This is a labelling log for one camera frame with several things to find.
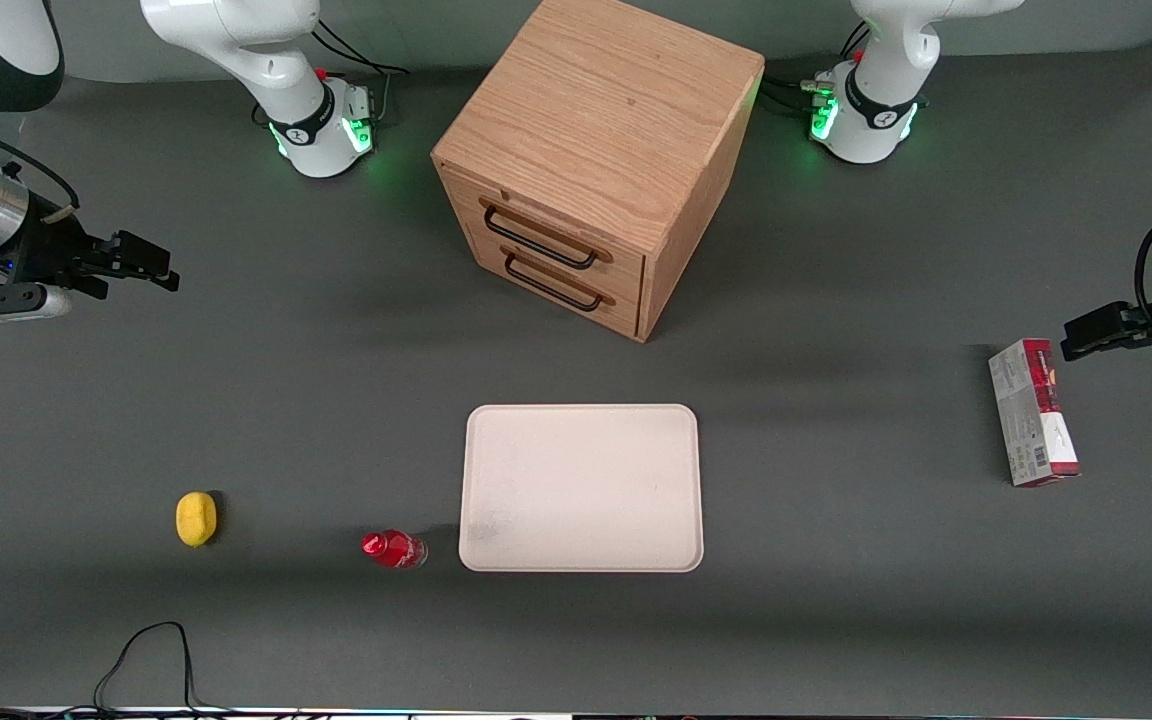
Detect red and grey carton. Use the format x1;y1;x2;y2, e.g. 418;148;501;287
987;338;1082;488

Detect black left arm base cables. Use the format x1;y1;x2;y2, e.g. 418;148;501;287
762;22;873;113

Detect yellow lemon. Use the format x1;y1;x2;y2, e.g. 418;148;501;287
175;491;219;548

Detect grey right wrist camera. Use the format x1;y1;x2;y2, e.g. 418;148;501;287
0;283;73;325

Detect black right arm base cables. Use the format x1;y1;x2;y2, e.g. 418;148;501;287
252;18;413;129

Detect black cable loop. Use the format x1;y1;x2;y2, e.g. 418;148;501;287
0;621;237;719

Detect white rectangular tray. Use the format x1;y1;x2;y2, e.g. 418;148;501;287
458;403;705;574

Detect black arm base cables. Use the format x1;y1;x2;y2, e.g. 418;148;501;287
252;18;413;129
762;22;873;113

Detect wooden drawer cabinet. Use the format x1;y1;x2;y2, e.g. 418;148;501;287
431;0;766;344

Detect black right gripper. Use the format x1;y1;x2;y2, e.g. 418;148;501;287
0;212;181;299

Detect black drawer handle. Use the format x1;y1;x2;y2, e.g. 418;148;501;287
480;202;603;271
502;249;606;314

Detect red coke bottle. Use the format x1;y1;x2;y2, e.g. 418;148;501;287
361;530;429;570

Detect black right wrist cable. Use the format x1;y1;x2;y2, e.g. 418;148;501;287
0;114;82;223

